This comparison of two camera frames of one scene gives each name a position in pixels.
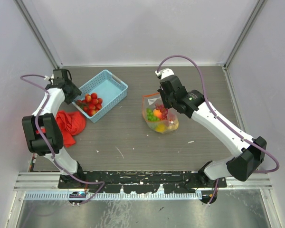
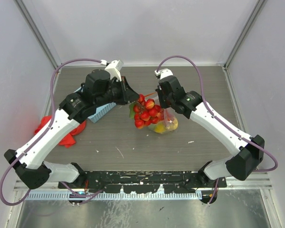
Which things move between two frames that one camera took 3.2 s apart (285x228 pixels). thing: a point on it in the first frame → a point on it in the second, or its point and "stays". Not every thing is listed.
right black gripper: [166, 104] stays
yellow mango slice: [160, 128] stays
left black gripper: [75, 92] → [128, 94]
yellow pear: [173, 125] stays
